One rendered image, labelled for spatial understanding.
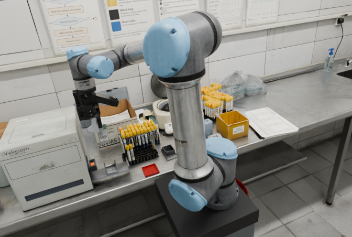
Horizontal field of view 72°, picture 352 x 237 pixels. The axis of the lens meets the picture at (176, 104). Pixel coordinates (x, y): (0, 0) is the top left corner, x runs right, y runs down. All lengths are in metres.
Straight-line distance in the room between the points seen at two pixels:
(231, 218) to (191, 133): 0.39
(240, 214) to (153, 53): 0.62
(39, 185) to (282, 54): 1.92
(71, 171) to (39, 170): 0.12
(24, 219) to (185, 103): 0.85
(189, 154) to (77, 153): 0.55
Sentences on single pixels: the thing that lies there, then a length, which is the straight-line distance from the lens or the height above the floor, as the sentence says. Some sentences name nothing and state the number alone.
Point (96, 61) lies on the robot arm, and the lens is 0.83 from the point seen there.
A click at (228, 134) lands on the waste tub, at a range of 1.34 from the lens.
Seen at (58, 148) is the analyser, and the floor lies 1.12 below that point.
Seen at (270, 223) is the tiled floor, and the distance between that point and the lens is 2.15.
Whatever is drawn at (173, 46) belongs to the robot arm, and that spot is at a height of 1.53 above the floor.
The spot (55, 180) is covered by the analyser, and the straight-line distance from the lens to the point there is 1.13.
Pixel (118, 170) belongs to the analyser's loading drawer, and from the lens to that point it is 1.18.
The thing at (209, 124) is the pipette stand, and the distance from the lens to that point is 1.34.
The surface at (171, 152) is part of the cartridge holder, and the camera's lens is 1.24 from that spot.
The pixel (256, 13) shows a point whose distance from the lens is 1.98.
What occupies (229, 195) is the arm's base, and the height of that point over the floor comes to 0.99.
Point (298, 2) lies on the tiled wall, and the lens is 2.26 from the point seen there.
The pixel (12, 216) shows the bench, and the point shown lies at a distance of 1.25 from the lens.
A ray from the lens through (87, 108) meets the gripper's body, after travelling 0.99.
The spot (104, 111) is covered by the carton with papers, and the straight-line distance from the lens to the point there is 1.62.
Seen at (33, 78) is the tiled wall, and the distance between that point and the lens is 1.62.
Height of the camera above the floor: 1.64
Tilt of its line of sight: 25 degrees down
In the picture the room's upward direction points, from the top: 5 degrees counter-clockwise
